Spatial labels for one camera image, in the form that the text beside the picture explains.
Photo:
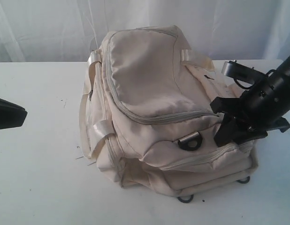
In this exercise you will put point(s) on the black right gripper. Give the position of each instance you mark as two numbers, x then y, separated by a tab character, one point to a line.
259	110

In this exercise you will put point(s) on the white background curtain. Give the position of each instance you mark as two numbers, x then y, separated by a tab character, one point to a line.
66	30

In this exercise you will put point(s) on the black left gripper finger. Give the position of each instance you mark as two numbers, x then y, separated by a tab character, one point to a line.
11	115

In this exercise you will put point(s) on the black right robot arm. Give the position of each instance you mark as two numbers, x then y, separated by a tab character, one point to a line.
282	77

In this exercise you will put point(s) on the cream fabric duffel bag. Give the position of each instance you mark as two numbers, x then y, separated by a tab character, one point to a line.
145	115

